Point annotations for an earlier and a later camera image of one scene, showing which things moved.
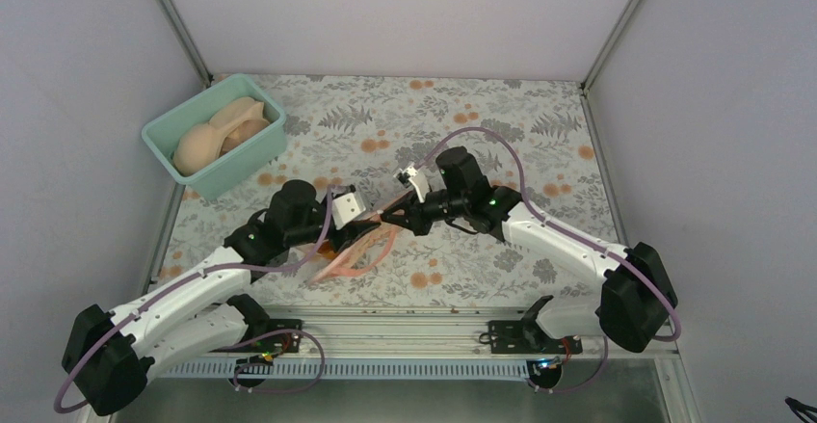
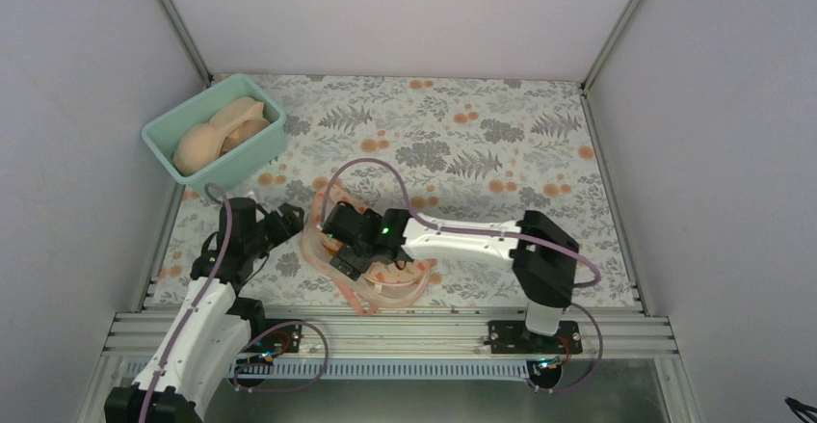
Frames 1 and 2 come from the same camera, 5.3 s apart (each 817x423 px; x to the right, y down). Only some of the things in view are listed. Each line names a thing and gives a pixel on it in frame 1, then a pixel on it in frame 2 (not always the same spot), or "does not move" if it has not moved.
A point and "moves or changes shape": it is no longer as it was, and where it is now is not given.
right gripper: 413,220 -> 350,263
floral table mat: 313,214 does not move
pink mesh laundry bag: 358,256 moves or changes shape
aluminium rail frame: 421,332 does not move
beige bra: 201,144 does not move
